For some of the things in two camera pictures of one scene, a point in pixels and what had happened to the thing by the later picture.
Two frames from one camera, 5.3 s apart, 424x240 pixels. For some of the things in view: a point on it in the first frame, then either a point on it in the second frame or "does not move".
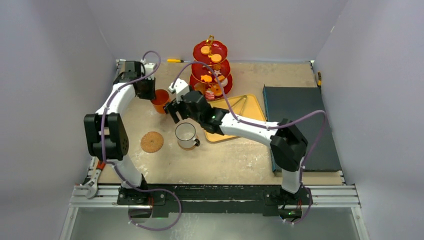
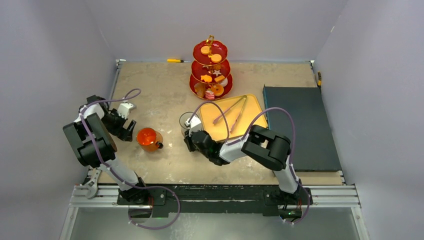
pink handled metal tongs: (245, 96) does not move
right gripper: (180, 108) → (192, 140)
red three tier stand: (210, 72) does not move
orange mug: (162, 99) → (146, 138)
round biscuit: (216, 58) does not move
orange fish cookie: (206, 78) does not move
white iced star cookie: (217, 72) does not move
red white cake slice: (209, 95) does not move
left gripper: (151, 94) → (120, 132)
